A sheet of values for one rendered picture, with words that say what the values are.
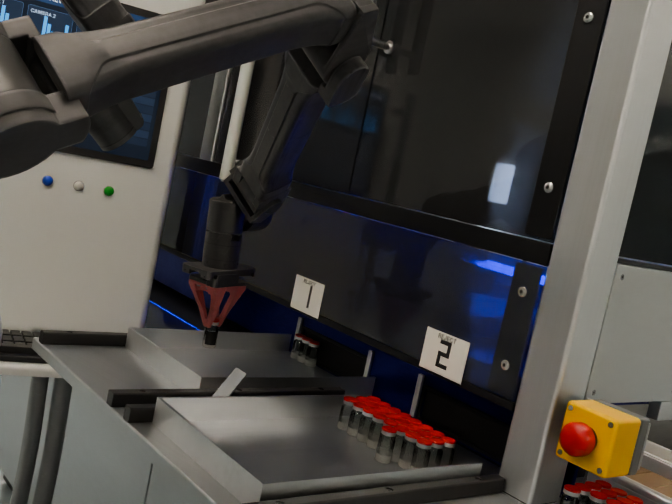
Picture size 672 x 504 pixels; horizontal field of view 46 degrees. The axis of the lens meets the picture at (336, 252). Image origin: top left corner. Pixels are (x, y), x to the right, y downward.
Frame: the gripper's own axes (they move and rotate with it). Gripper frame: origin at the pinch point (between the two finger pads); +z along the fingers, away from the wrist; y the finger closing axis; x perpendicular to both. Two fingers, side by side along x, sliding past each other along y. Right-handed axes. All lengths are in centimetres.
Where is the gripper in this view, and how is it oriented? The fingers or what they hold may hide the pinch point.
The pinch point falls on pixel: (212, 321)
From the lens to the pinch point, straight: 129.5
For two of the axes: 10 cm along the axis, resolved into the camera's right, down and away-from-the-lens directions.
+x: -7.7, -2.1, 6.0
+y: 6.2, -0.3, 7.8
